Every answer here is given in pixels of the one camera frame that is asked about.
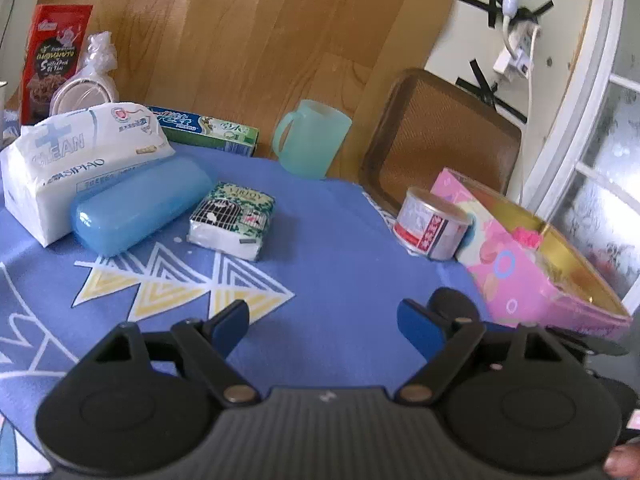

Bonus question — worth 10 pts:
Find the pink soft ball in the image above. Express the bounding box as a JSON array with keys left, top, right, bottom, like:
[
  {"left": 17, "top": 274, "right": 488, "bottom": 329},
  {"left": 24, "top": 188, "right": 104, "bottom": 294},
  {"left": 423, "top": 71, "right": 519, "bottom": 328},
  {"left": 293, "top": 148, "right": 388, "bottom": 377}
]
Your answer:
[{"left": 511, "top": 226, "right": 544, "bottom": 250}]

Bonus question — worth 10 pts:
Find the blue plastic case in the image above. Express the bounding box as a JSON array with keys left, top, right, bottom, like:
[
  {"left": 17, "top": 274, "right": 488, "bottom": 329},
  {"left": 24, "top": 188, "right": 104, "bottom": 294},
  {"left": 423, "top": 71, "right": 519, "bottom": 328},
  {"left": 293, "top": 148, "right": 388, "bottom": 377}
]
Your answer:
[{"left": 70, "top": 156, "right": 214, "bottom": 257}]

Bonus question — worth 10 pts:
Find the green pocket tissue pack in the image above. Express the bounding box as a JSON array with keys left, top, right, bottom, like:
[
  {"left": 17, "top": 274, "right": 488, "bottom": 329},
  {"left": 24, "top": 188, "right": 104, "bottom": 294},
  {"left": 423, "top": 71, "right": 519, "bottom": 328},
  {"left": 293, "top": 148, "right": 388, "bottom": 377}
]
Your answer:
[{"left": 186, "top": 182, "right": 276, "bottom": 261}]

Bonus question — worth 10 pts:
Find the person hand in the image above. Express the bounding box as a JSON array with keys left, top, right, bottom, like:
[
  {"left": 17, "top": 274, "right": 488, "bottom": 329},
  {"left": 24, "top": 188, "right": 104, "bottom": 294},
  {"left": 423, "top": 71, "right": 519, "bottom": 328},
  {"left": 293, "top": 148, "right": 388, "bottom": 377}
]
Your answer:
[{"left": 603, "top": 439, "right": 640, "bottom": 480}]

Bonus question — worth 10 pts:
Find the pink tin box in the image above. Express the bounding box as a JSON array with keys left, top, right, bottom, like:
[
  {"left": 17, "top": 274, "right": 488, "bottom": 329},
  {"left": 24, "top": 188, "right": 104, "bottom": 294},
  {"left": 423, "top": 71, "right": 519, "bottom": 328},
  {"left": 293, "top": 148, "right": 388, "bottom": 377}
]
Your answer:
[{"left": 432, "top": 168, "right": 632, "bottom": 339}]

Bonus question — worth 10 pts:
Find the white red can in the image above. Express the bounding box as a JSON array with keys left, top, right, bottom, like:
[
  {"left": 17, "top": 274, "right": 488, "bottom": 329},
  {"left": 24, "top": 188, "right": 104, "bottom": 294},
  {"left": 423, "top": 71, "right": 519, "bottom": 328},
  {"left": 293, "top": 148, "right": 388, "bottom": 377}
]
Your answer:
[{"left": 392, "top": 186, "right": 472, "bottom": 261}]

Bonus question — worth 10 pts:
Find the white tissue pack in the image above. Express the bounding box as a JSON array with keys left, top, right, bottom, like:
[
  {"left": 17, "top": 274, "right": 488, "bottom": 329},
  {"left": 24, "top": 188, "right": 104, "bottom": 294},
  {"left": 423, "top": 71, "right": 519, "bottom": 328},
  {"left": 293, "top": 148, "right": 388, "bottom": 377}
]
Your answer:
[{"left": 1, "top": 102, "right": 175, "bottom": 247}]

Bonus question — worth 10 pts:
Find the green toothpaste box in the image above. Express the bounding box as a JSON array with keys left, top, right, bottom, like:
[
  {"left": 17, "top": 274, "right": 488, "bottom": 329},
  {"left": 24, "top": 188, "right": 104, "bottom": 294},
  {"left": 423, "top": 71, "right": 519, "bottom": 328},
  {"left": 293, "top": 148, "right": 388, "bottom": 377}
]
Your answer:
[{"left": 149, "top": 106, "right": 259, "bottom": 157}]

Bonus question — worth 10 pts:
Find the teal plastic cup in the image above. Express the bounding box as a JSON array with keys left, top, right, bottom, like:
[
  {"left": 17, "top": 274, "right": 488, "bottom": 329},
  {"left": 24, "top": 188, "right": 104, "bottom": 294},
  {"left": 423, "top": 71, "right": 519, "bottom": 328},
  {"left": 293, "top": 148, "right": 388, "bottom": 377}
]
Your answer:
[{"left": 271, "top": 100, "right": 352, "bottom": 179}]

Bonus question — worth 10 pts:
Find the plastic wrapped round container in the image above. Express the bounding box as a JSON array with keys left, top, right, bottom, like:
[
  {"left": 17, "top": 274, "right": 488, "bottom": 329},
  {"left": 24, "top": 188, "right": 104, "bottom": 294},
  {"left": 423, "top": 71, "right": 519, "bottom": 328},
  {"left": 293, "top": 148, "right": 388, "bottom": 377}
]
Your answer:
[{"left": 49, "top": 32, "right": 119, "bottom": 116}]

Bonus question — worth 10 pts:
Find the white power strip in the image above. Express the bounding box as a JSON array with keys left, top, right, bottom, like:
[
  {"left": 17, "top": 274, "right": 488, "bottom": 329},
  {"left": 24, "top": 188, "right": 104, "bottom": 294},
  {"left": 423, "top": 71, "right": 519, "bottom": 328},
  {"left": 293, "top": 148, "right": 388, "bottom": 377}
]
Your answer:
[{"left": 492, "top": 21, "right": 540, "bottom": 80}]

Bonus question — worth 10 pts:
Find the white mug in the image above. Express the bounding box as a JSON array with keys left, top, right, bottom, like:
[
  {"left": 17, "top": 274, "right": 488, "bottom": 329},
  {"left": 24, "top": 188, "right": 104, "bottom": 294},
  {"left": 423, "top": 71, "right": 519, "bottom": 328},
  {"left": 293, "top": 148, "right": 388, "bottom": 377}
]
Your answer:
[{"left": 0, "top": 80, "right": 8, "bottom": 150}]

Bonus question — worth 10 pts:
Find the red cereal box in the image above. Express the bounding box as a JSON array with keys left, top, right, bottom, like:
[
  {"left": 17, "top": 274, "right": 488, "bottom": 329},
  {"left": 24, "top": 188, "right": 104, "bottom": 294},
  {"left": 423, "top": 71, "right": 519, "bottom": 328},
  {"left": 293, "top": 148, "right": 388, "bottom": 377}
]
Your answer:
[{"left": 20, "top": 4, "right": 93, "bottom": 126}]

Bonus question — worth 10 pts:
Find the white power cable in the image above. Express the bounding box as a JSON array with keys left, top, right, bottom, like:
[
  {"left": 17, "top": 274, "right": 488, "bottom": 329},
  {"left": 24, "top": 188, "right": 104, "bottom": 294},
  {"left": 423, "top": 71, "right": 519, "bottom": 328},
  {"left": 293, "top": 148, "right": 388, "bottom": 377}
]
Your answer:
[{"left": 519, "top": 24, "right": 542, "bottom": 206}]

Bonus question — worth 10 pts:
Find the wood pattern wall sheet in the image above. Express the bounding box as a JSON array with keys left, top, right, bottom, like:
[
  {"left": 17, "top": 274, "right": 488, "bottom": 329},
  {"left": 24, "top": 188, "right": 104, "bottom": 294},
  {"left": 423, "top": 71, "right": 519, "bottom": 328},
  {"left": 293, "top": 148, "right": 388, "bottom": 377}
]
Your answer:
[{"left": 40, "top": 0, "right": 454, "bottom": 180}]

